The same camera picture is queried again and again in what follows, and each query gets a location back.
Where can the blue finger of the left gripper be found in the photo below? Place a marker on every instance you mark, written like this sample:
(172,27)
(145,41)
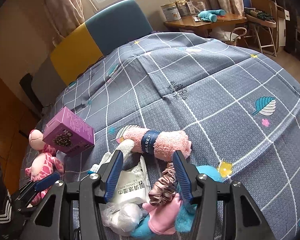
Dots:
(32,188)

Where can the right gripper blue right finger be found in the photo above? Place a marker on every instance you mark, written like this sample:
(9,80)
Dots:
(186,175)

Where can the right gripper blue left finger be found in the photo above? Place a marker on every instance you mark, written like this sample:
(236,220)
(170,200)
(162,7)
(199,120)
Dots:
(109,174)

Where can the white wet wipes pack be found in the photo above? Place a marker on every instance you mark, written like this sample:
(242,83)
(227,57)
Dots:
(133,185)

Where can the purple cardboard box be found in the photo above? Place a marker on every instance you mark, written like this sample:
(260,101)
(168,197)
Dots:
(68,133)

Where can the large pink giraffe plush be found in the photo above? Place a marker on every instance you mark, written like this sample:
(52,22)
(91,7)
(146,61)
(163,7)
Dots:
(43,165)

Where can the mauve satin scrunchie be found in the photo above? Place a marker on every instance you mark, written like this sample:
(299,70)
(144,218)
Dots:
(163,190)

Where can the pink rolled towel with band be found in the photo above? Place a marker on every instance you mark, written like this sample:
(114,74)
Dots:
(161,145)

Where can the small pink giraffe plush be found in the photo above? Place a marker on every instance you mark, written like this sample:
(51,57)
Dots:
(36,142)

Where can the white plastic bag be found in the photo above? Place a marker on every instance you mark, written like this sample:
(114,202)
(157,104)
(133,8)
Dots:
(122,219)

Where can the pink cloth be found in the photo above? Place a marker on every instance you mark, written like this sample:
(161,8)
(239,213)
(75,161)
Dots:
(162,218)

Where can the blue plush toy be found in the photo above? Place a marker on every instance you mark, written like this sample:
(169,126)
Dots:
(183,221)

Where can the grey checked bed quilt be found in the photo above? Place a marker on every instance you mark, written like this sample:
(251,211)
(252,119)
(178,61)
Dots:
(235,105)

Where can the yellow blue grey headboard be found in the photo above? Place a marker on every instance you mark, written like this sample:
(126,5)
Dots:
(96,38)

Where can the teal plush on desk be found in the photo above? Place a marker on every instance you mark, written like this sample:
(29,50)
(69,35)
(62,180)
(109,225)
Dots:
(211,15)

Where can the metal tin can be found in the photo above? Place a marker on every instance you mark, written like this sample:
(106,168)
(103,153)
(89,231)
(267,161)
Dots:
(171,12)

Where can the beige curtain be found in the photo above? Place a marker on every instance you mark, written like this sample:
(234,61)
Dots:
(65,16)

